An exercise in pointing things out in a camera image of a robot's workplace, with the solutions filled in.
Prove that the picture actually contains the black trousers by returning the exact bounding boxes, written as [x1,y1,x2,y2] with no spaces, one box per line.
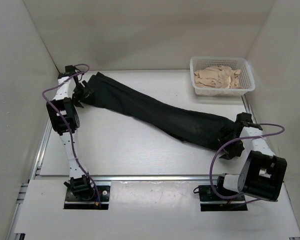
[83,72,238,151]

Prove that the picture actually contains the beige trousers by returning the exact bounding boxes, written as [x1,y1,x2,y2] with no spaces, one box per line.
[193,65,242,89]

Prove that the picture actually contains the left aluminium frame rail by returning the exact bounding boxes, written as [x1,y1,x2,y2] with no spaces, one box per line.
[14,119,53,208]

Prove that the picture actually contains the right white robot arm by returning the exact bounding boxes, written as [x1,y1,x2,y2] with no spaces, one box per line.
[211,126,287,202]

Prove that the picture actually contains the right aluminium frame rail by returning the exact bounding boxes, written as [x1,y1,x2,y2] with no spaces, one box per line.
[241,95,256,123]

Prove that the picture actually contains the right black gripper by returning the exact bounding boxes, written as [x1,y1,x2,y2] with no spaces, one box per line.
[209,124,245,160]

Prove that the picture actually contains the white plastic basket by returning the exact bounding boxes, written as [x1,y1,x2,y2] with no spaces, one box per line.
[189,56,256,97]

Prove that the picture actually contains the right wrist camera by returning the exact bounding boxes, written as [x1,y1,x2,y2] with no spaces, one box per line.
[235,112,254,127]

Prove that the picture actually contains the front aluminium rail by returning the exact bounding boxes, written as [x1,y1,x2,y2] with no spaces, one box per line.
[32,174,210,182]

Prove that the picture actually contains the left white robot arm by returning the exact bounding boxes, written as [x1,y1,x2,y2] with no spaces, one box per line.
[46,65,97,201]

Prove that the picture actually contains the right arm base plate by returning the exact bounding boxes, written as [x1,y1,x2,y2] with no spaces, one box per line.
[193,185,248,212]

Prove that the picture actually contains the aluminium frame rail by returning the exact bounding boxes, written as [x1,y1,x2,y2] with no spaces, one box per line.
[14,119,53,208]
[241,95,256,123]

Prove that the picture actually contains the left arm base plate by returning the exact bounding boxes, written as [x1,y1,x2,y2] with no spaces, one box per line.
[63,181,111,210]

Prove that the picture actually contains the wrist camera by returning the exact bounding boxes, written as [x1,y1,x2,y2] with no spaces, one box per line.
[235,112,254,127]
[64,65,77,76]

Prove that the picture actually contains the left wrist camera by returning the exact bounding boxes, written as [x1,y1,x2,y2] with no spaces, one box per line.
[64,65,77,76]

